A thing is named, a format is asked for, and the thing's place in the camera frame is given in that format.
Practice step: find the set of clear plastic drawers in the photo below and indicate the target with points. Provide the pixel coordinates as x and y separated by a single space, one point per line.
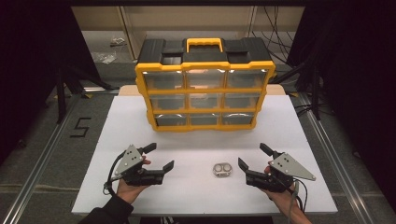
165 80

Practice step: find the clear organizer drawer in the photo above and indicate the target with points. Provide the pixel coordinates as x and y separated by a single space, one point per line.
238 119

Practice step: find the black curtain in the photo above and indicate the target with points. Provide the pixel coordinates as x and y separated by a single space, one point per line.
28 62
358 77

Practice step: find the small silver metal piece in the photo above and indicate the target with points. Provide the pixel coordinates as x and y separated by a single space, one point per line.
222 170

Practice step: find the person's left hand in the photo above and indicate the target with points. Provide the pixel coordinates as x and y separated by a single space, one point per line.
129 193

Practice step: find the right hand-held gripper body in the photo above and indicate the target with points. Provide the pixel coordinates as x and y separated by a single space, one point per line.
289 168

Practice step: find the clear plastic bag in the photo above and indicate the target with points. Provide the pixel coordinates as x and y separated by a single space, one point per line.
117 41
105 57

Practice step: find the metal floor rail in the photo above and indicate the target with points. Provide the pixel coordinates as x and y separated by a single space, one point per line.
336 165
40 161

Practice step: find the person's right hand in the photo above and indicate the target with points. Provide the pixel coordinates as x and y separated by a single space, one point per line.
281 199

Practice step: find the black metal stand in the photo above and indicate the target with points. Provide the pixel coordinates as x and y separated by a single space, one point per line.
61 96
316 93

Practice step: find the yellow black drawer organizer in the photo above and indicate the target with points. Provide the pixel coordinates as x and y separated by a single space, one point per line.
149 49

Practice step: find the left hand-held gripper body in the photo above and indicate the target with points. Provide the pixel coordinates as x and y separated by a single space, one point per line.
129 160

